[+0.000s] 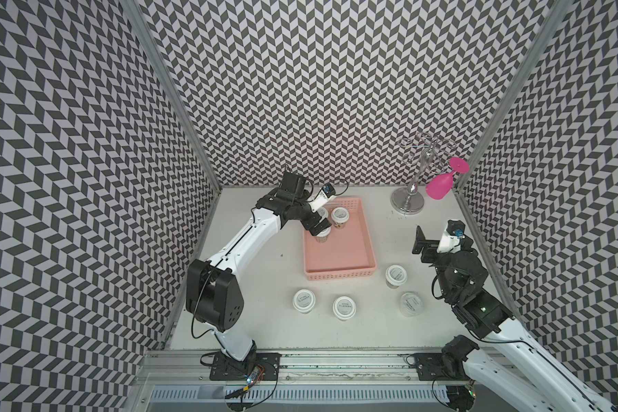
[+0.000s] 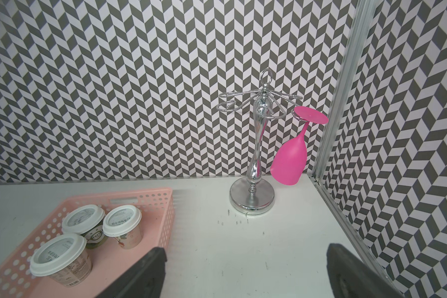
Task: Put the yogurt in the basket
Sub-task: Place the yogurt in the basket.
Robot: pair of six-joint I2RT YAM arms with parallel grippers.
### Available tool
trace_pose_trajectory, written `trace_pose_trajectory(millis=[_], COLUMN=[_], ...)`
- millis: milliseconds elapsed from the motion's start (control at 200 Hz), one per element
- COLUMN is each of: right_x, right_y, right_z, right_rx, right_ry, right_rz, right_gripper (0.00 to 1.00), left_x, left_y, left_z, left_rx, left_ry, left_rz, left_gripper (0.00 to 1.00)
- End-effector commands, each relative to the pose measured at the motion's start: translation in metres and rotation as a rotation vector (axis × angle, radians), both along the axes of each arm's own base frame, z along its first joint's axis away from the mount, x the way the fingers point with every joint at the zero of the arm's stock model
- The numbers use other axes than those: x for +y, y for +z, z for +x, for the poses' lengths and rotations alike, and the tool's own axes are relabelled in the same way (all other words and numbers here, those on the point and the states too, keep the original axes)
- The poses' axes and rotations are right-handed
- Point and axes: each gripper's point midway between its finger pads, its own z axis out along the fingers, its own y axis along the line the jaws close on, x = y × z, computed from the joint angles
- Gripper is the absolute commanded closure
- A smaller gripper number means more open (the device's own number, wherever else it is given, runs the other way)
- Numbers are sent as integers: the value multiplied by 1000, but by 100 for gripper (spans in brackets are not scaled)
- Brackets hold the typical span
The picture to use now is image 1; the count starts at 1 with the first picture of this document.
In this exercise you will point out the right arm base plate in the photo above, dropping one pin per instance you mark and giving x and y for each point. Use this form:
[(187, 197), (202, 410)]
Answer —
[(434, 366)]

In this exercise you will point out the beige yogurt cup red print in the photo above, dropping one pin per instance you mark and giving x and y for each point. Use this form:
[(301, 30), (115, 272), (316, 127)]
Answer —
[(340, 217)]

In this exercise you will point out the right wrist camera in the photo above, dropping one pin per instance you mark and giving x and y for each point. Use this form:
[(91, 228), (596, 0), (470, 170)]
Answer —
[(452, 236)]

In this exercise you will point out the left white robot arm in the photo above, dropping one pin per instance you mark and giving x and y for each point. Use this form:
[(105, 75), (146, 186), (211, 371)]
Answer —
[(213, 296)]

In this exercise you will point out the aluminium corner post right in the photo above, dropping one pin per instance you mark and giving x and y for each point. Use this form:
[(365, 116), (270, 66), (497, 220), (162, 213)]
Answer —
[(537, 47)]

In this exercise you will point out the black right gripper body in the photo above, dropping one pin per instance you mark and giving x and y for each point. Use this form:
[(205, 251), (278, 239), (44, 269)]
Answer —
[(429, 255)]

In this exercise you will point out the aluminium corner post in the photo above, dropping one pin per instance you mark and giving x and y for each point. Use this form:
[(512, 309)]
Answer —
[(537, 47), (141, 30)]

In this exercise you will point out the clear lid yogurt cup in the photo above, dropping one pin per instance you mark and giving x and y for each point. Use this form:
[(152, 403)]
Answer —
[(410, 304)]

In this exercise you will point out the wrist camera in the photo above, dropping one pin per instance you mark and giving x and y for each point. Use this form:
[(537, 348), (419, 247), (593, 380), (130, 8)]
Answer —
[(325, 195), (452, 236)]

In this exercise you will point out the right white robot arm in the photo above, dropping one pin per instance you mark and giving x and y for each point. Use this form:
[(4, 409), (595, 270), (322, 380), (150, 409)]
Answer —
[(498, 352)]

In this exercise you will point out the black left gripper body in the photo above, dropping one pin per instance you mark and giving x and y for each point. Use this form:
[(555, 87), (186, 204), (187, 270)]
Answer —
[(307, 217)]

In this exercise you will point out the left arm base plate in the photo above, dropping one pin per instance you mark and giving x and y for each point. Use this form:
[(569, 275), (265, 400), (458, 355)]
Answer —
[(224, 368)]

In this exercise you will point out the chrome glass holder stand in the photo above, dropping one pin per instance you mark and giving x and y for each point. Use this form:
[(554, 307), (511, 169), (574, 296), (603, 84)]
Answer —
[(408, 199)]

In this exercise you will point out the green yogurt cup white lid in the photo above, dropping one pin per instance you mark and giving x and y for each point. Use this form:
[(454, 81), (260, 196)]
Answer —
[(323, 212)]

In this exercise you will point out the aluminium front rail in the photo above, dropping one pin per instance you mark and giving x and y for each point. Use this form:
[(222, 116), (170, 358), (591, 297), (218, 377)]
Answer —
[(306, 377)]

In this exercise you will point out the pink perforated plastic basket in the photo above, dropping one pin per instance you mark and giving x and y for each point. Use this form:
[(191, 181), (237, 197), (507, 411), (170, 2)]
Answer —
[(347, 253)]

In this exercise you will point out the aluminium corner post left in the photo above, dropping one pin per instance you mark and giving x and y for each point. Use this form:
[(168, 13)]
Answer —
[(141, 30)]

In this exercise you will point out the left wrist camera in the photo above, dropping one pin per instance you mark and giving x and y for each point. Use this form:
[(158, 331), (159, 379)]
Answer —
[(325, 195)]

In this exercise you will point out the magenta plastic wine glass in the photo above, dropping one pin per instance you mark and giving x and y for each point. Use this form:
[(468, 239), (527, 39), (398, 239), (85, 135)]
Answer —
[(440, 185)]

